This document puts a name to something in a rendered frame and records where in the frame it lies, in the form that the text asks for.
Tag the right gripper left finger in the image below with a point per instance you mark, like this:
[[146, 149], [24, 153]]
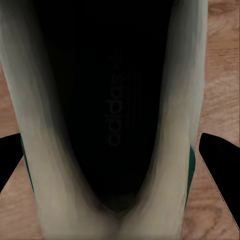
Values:
[[11, 153]]

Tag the gym shoe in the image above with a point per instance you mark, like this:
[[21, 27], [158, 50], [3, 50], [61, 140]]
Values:
[[108, 96]]

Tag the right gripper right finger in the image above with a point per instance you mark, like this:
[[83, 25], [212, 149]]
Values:
[[223, 161]]

